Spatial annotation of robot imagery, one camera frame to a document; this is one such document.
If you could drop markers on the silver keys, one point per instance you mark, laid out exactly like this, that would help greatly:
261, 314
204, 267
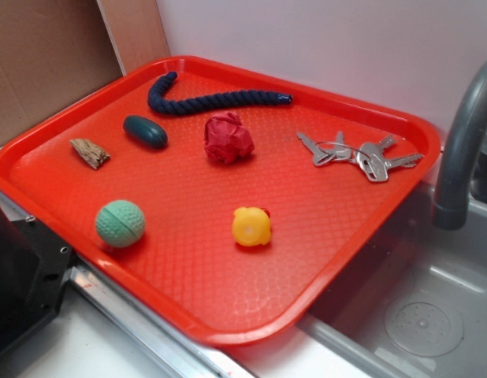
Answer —
369, 157

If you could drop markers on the red plastic tray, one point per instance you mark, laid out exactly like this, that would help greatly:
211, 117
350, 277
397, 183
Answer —
187, 267

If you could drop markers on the yellow rubber duck toy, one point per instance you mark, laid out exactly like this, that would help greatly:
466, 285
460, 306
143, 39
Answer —
251, 226

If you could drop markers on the crumpled red paper ball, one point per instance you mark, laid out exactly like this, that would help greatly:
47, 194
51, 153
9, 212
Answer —
226, 138

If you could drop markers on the dark teal oval object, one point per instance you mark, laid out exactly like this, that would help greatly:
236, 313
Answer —
146, 131

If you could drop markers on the green dimpled ball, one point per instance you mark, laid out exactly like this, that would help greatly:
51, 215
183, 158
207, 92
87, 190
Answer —
120, 223

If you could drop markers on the small brown wood piece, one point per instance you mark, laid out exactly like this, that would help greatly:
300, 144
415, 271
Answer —
94, 155

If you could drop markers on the grey toy sink basin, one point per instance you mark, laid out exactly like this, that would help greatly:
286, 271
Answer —
413, 300

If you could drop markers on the grey plastic faucet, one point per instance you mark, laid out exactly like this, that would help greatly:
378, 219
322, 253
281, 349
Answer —
463, 170

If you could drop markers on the brown cardboard panel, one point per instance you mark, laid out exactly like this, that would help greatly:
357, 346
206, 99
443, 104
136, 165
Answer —
54, 53

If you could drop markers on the silver metal rail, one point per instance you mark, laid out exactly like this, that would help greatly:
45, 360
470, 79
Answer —
101, 332

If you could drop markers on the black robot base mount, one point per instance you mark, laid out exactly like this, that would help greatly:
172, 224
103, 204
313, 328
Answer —
34, 268

